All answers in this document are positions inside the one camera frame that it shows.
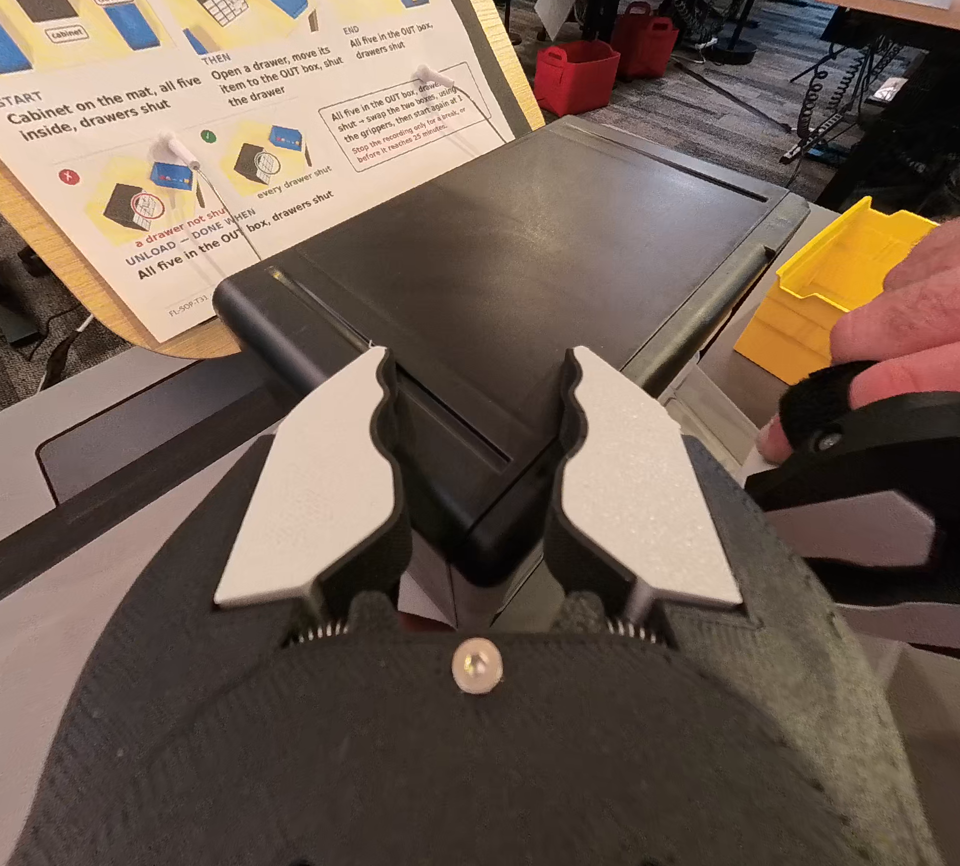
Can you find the instruction sheet on wooden board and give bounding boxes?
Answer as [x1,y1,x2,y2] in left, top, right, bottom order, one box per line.
[0,0,546,361]

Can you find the yellow plastic bin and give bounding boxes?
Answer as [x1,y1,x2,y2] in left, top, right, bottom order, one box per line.
[733,195,942,387]

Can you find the black coiled cable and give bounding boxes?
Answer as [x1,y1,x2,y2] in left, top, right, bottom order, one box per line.
[795,41,864,132]

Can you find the printed instruction sheet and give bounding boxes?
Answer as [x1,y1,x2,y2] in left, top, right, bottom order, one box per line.
[0,0,519,344]

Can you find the red fabric basket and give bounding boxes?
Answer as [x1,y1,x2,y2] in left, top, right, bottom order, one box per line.
[534,40,622,119]
[611,0,680,81]

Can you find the black drawer cabinet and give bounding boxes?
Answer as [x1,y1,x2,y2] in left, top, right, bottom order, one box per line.
[212,115,811,631]

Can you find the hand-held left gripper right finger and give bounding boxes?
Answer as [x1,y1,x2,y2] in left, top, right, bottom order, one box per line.
[546,346,744,626]

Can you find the white plug with thin cable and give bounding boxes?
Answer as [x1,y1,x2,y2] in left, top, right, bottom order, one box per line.
[152,130,265,261]
[411,61,513,146]

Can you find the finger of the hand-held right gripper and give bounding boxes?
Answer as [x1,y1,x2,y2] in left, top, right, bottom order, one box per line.
[763,490,940,569]

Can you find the person's right hand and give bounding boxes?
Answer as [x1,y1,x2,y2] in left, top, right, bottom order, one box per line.
[756,220,960,464]

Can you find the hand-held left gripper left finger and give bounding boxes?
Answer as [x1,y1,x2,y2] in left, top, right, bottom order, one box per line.
[213,347,414,631]

